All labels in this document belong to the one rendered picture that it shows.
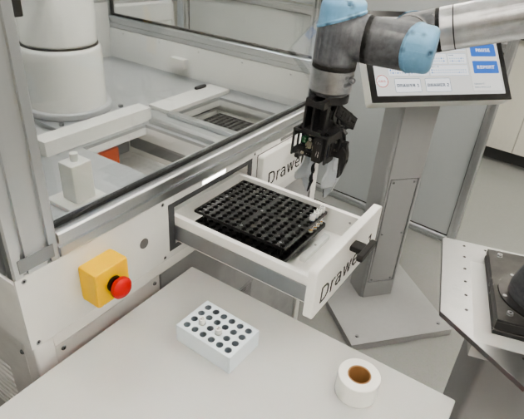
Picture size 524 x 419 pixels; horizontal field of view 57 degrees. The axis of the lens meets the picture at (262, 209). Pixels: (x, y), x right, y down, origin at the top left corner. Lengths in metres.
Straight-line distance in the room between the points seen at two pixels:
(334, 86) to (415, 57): 0.14
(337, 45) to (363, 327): 1.43
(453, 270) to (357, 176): 1.72
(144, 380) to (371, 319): 1.37
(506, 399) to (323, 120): 0.71
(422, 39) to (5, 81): 0.58
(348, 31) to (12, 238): 0.59
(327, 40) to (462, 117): 1.76
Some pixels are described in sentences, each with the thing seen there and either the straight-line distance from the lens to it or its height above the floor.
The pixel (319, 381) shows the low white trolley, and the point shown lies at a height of 0.76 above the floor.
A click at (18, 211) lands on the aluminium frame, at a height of 1.05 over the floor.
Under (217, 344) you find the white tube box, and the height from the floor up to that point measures 0.79.
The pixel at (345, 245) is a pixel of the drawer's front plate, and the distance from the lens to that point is 0.90.
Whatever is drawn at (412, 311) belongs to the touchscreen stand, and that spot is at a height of 0.04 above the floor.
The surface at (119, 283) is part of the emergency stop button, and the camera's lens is 0.85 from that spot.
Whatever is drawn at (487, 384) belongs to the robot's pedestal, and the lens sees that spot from 1.18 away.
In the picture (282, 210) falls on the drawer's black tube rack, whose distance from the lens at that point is 1.03.
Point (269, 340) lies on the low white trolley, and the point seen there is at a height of 0.76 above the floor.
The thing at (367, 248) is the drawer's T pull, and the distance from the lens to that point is 0.93.
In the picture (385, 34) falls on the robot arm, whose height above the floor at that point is 1.29.
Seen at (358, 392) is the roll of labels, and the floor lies 0.80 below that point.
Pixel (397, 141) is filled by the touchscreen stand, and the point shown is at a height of 0.77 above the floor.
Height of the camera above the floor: 1.43
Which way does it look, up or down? 31 degrees down
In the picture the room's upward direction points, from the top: 4 degrees clockwise
